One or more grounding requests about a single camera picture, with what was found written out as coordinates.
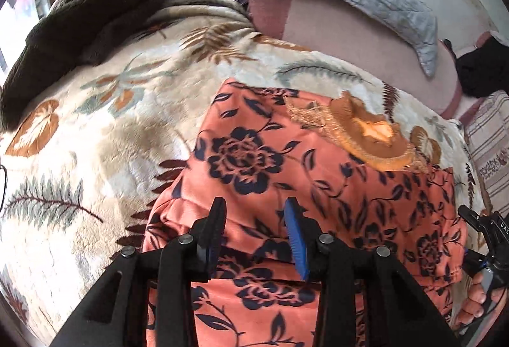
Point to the orange floral garment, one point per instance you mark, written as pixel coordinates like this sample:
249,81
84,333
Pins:
254,156

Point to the cream leaf-print blanket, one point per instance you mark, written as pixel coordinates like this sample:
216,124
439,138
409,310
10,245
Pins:
99,140

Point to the dark brown fleece cloth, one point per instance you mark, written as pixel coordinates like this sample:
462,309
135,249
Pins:
91,21

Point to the pink pillow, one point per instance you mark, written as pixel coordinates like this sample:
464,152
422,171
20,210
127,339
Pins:
338,33

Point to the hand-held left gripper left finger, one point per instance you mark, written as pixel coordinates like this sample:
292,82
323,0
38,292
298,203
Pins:
210,239

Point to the striped pillow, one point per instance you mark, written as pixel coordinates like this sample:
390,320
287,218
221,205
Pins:
491,154

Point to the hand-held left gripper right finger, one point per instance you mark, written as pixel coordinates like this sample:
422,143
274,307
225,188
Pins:
297,241

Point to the window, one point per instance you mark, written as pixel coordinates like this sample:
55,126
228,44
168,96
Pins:
24,1

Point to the person's right hand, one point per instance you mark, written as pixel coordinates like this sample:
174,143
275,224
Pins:
475,301

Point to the black cloth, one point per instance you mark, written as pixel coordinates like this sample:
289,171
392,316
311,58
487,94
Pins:
483,66

